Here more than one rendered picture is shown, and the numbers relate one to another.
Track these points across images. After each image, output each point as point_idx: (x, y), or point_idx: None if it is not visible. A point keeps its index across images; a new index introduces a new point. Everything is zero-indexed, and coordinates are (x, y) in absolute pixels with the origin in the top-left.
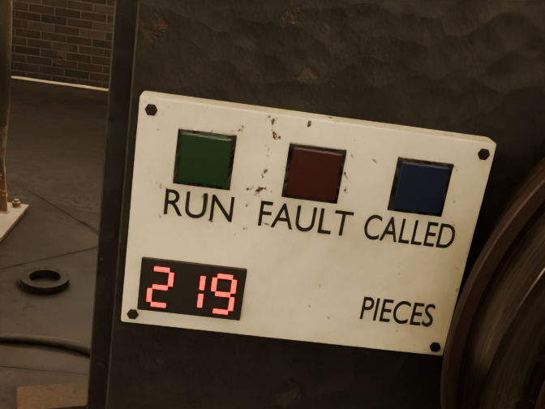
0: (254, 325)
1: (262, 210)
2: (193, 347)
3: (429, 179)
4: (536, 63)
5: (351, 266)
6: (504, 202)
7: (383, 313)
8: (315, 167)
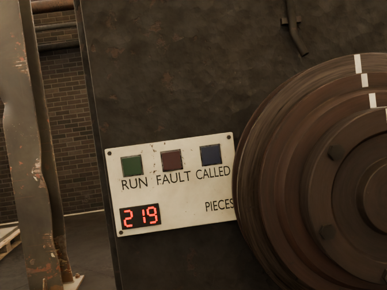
0: (167, 225)
1: (157, 179)
2: (148, 243)
3: (212, 151)
4: (237, 102)
5: (196, 191)
6: None
7: (214, 206)
8: (171, 157)
